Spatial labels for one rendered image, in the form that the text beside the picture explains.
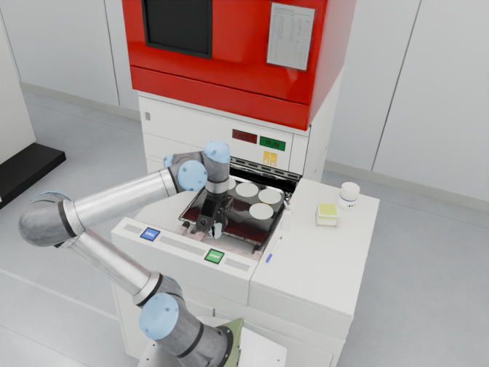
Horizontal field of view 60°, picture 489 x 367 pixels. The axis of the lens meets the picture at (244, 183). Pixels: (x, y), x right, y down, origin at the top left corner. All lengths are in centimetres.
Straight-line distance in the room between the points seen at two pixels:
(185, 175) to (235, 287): 57
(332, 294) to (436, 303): 151
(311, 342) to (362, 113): 212
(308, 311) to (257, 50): 94
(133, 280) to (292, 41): 96
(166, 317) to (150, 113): 114
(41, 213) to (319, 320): 91
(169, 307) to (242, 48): 97
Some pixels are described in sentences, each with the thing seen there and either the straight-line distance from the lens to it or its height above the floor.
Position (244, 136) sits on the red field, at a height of 110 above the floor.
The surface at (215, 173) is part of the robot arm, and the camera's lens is 125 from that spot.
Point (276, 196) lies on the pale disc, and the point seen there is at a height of 90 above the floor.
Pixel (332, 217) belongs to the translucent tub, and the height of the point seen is 102.
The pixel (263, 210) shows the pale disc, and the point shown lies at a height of 90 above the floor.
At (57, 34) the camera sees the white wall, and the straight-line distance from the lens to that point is 443.
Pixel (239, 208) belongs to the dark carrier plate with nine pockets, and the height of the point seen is 90.
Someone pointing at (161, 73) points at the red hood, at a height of 134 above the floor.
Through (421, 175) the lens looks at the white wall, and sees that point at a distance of 357.
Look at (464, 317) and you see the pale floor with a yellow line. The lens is 291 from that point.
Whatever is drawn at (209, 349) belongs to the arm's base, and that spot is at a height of 101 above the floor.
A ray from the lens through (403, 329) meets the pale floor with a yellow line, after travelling 270.
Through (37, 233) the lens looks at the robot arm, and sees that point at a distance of 113.
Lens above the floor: 209
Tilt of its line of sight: 38 degrees down
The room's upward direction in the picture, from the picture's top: 4 degrees clockwise
